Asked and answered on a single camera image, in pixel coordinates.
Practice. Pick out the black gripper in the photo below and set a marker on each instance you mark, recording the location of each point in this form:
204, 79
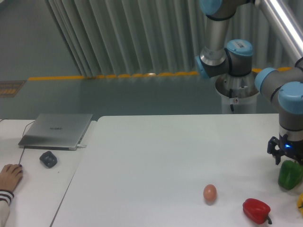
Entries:
282, 146

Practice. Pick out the green bell pepper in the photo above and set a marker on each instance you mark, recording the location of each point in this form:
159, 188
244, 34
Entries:
290, 175

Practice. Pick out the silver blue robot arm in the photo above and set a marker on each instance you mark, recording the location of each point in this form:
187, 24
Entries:
284, 90

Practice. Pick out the striped sleeve forearm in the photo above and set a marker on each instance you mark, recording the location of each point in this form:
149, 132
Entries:
6, 198

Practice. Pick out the person's hand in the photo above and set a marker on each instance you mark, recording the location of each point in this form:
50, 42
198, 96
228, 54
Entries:
8, 180

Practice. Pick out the yellow bell pepper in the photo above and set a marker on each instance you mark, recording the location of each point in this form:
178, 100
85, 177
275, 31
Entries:
299, 203

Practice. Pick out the red bell pepper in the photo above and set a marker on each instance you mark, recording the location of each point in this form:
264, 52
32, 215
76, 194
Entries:
257, 211

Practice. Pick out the brown egg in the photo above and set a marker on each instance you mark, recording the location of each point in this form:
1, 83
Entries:
210, 193

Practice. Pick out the grey corrugated curtain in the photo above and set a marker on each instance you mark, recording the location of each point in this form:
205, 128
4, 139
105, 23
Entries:
117, 37

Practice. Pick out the silver laptop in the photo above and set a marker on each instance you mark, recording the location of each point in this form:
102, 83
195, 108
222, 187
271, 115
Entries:
56, 131

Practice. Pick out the small black device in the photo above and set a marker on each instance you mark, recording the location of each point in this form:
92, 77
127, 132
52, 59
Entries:
48, 159

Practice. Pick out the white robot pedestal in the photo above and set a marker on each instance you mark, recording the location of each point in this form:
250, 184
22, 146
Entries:
238, 94

